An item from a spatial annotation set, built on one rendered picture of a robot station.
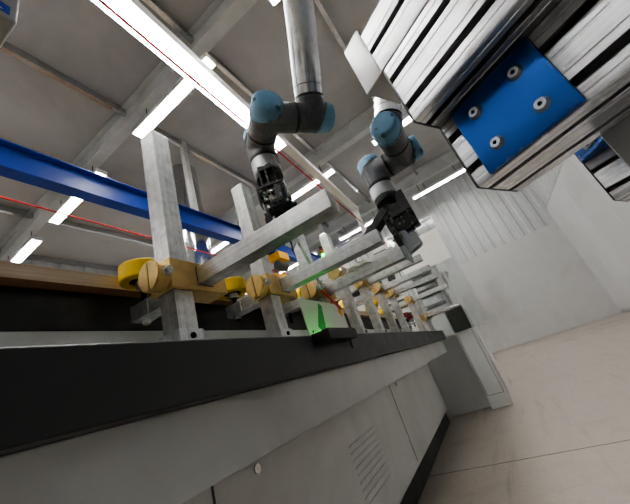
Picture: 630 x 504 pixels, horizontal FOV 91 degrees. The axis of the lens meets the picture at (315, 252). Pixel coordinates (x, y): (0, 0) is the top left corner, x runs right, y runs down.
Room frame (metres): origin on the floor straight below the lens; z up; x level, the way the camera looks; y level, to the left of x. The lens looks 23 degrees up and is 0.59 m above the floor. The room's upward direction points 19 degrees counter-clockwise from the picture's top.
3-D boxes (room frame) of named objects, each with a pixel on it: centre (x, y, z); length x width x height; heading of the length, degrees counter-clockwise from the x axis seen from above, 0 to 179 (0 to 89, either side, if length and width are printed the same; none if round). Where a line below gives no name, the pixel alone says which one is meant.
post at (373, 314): (1.37, -0.15, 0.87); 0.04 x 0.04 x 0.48; 68
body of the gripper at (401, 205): (0.83, -0.26, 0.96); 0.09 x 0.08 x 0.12; 68
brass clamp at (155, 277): (0.47, 0.22, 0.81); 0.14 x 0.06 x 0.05; 158
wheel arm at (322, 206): (0.46, 0.15, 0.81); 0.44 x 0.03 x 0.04; 68
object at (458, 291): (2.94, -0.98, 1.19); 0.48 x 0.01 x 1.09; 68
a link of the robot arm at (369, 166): (0.83, -0.26, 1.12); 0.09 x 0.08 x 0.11; 65
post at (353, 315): (1.14, -0.06, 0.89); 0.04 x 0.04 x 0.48; 68
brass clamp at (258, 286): (0.70, 0.13, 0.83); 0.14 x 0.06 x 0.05; 158
